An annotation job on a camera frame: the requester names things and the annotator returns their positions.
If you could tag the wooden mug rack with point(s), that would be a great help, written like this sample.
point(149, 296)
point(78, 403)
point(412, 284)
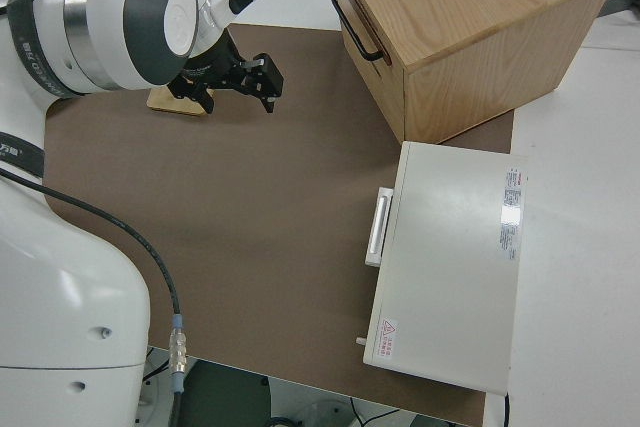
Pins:
point(165, 103)

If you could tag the wooden drawer cabinet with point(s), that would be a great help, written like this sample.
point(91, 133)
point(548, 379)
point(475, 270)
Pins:
point(475, 22)

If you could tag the brown table mat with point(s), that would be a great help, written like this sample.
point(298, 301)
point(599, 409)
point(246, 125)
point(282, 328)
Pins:
point(250, 197)

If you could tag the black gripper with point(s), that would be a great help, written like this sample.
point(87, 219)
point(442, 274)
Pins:
point(210, 59)

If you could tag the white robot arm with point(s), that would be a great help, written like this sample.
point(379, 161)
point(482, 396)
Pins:
point(100, 22)

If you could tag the cream toaster oven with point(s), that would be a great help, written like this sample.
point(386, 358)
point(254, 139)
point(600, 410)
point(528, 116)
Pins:
point(450, 272)

